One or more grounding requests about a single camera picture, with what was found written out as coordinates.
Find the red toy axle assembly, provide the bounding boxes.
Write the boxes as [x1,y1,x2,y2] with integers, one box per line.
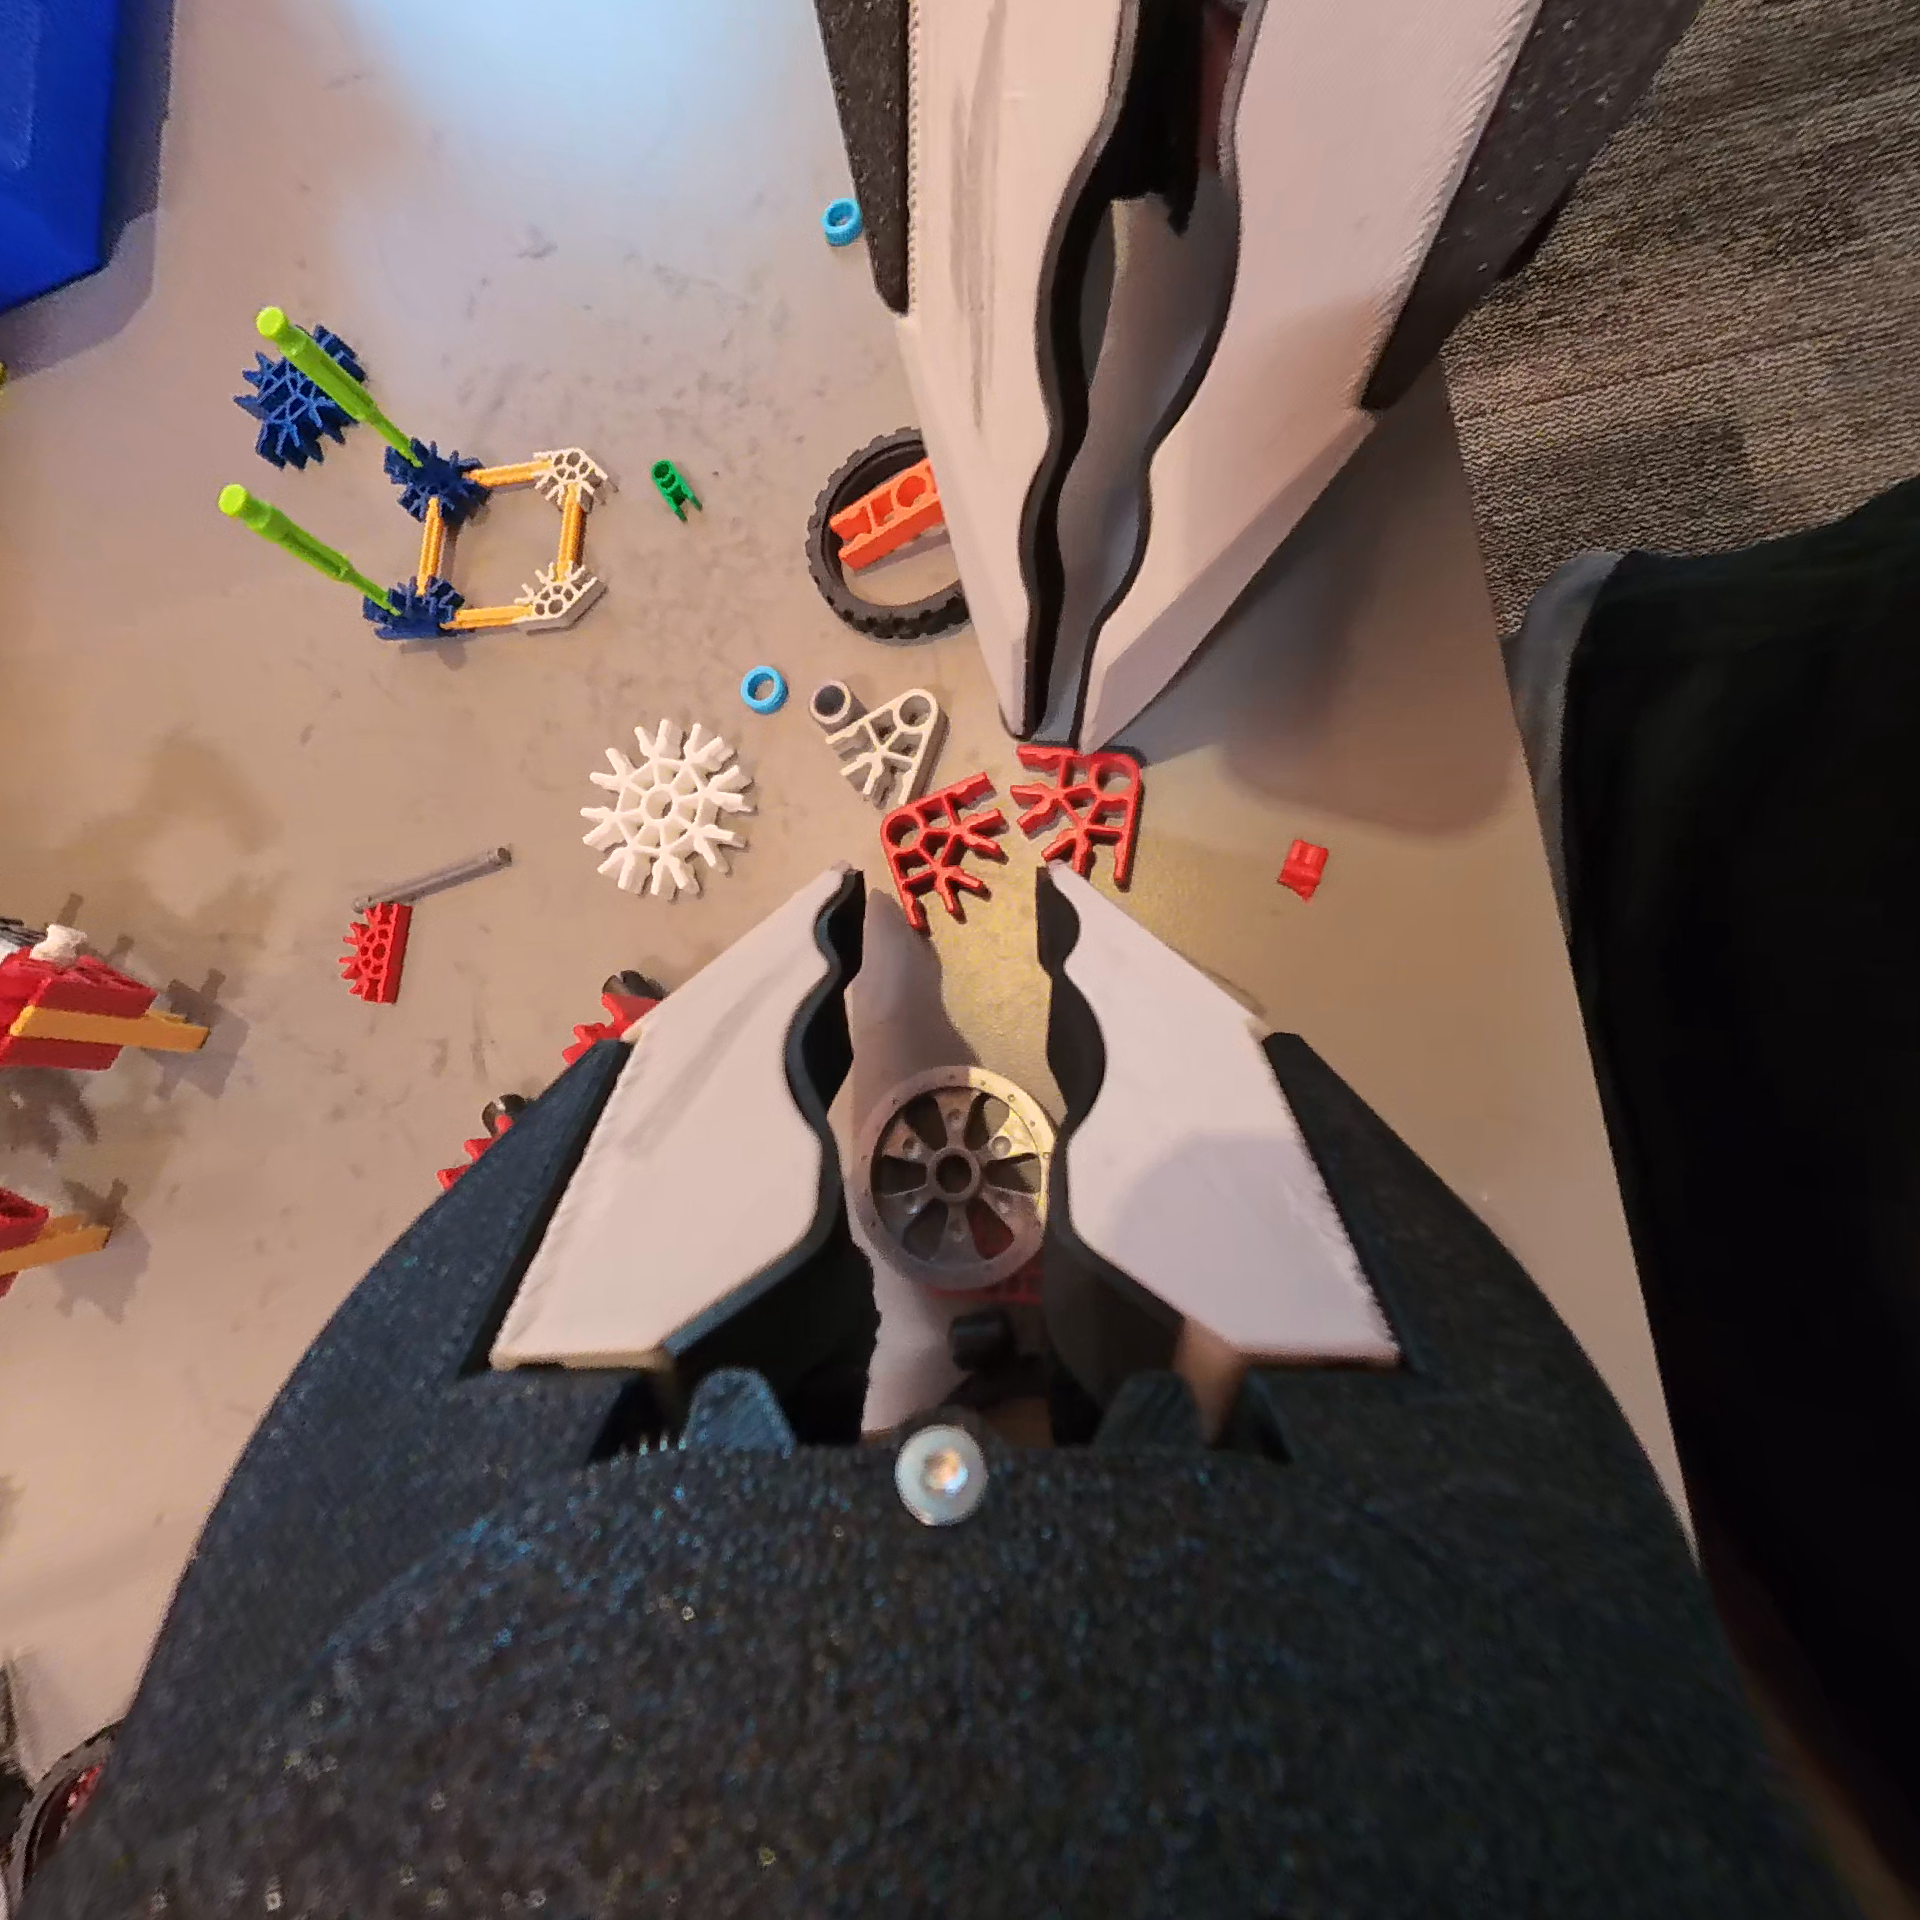
[435,972,671,1194]

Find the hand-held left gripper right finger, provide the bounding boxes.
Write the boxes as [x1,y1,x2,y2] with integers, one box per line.
[1036,863,1403,1373]

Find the small red toy connector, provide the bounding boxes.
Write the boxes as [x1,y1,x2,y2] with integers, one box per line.
[342,899,417,1006]

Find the square toy rod frame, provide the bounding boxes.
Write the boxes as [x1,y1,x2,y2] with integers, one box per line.
[218,306,615,645]

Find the silver toy wheel hub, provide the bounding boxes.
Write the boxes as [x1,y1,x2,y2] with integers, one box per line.
[863,1066,1062,1294]

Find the grey toy rod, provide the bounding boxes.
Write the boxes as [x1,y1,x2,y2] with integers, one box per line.
[354,846,513,915]

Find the white snowflake toy connector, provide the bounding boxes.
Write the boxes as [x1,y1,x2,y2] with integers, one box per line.
[582,721,754,903]

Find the black toy tyre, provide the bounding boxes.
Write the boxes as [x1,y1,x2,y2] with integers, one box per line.
[804,428,975,646]

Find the light grey toy connector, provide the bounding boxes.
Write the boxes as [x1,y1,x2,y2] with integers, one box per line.
[832,690,948,806]

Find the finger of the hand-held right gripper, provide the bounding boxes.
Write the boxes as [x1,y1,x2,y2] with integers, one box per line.
[896,0,1156,740]
[1072,0,1547,753]

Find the blue plastic bin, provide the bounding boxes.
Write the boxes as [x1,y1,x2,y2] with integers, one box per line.
[0,0,170,319]

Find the colourful construction toy model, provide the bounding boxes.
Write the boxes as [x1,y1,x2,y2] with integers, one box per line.
[0,897,212,1306]

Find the orange toy connector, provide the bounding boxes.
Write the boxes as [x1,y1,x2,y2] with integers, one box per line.
[830,457,951,577]

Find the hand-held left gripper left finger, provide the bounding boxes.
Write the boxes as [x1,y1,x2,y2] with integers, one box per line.
[489,861,876,1373]

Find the blue double toy connector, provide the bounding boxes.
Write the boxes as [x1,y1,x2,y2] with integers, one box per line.
[232,326,370,469]

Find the black tyre with colourful hub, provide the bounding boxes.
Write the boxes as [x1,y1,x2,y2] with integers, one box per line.
[0,1722,121,1893]

